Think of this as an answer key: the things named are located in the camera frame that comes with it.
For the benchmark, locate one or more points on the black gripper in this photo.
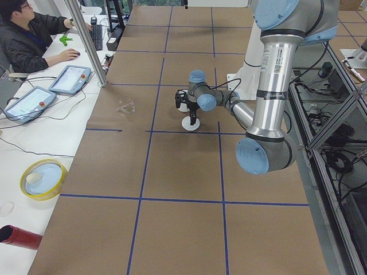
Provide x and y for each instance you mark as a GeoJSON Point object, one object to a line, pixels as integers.
{"type": "Point", "coordinates": [192, 106]}

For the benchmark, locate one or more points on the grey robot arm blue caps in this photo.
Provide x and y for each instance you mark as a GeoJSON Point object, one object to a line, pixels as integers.
{"type": "Point", "coordinates": [258, 100]}

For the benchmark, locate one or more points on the white ceramic lid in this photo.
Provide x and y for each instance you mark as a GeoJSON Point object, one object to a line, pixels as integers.
{"type": "Point", "coordinates": [186, 124]}

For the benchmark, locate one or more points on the far teach pendant tablet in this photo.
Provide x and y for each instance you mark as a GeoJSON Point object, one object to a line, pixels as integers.
{"type": "Point", "coordinates": [71, 80]}

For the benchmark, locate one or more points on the teach pendant tablet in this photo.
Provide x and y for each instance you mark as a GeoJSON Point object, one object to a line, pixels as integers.
{"type": "Point", "coordinates": [30, 106]}
{"type": "Point", "coordinates": [71, 80]}

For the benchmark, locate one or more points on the black keyboard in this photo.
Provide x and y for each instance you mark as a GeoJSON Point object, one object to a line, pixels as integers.
{"type": "Point", "coordinates": [97, 36]}

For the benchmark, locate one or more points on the green plastic clamp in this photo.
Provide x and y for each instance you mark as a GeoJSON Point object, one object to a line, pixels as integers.
{"type": "Point", "coordinates": [64, 39]}

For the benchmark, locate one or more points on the yellow rimmed blue bowl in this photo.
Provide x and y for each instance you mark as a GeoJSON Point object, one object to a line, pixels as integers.
{"type": "Point", "coordinates": [43, 180]}

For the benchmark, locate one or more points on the near teach pendant tablet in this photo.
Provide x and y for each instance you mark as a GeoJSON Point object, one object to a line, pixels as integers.
{"type": "Point", "coordinates": [30, 106]}

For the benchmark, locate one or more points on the person in dark jacket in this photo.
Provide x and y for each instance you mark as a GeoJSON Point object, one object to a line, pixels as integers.
{"type": "Point", "coordinates": [26, 35]}

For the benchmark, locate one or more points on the red cylinder tube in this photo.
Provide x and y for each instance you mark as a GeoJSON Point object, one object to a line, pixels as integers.
{"type": "Point", "coordinates": [16, 236]}

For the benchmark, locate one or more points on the aluminium frame post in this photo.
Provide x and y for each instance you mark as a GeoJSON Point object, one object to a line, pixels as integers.
{"type": "Point", "coordinates": [77, 16]}

